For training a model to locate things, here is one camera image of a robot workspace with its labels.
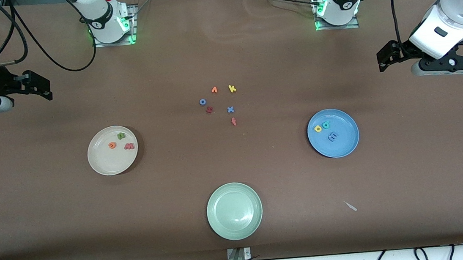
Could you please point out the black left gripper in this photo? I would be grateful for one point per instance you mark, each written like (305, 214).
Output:
(404, 48)

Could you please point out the teal foam letter b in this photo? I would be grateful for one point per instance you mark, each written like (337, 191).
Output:
(325, 125)

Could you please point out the blue foam letter m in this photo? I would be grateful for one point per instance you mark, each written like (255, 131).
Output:
(332, 137)

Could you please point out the green foam letter n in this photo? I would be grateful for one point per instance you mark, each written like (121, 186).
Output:
(118, 137)

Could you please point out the orange foam letter e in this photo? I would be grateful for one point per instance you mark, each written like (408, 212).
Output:
(112, 148)

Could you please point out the yellow foam letter d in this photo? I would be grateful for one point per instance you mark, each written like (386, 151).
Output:
(317, 130)

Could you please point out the pink foam letter w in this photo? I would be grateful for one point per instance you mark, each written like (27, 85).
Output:
(129, 147)

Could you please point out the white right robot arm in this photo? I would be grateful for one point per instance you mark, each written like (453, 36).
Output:
(101, 15)

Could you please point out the blue round plate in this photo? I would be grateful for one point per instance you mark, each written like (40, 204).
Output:
(343, 149)

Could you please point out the beige round plate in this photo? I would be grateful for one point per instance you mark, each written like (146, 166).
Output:
(107, 163)

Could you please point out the small white paper scrap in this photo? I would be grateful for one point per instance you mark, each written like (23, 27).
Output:
(350, 206)

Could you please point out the yellow foam letter k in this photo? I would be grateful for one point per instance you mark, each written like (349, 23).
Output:
(231, 89)

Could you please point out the brown table cover sheet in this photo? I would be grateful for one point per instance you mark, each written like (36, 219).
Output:
(224, 54)

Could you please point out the blue foam letter x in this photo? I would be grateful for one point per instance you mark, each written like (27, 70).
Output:
(230, 109)

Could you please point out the blue foam letter o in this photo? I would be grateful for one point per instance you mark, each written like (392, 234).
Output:
(200, 102)

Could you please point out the red foam letter f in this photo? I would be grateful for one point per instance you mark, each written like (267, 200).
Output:
(233, 121)

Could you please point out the dark red foam letter h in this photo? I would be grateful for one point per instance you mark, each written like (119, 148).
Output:
(209, 110)

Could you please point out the pale green round plate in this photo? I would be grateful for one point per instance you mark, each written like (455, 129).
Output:
(234, 211)

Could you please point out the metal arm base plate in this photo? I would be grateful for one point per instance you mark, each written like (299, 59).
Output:
(353, 25)
(134, 33)

